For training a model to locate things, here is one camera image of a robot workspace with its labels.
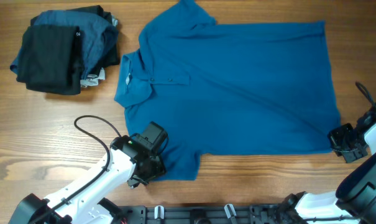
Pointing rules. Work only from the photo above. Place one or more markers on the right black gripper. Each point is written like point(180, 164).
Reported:
point(335, 135)

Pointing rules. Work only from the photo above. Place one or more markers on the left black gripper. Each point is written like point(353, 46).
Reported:
point(159, 169)

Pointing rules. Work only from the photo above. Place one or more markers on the blue polo shirt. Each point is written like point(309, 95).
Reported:
point(228, 89)

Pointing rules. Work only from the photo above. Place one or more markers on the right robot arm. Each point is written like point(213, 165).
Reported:
point(354, 201)

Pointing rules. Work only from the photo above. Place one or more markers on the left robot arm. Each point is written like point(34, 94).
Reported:
point(83, 200)

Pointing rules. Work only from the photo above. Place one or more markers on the navy blue folded garment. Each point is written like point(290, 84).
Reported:
point(60, 47)

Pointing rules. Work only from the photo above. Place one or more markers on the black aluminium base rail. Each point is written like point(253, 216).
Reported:
point(253, 214)

